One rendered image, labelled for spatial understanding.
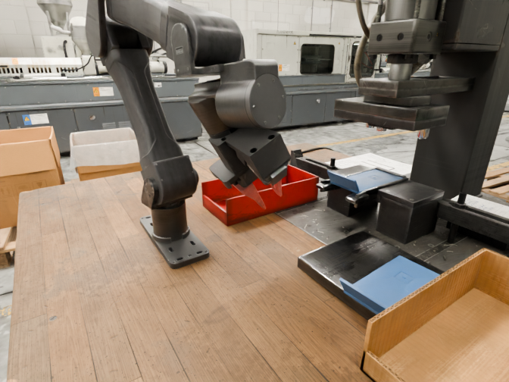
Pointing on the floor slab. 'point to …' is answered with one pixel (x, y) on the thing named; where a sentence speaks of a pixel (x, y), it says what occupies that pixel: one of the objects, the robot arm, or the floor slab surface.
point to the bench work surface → (170, 295)
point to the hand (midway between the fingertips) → (269, 197)
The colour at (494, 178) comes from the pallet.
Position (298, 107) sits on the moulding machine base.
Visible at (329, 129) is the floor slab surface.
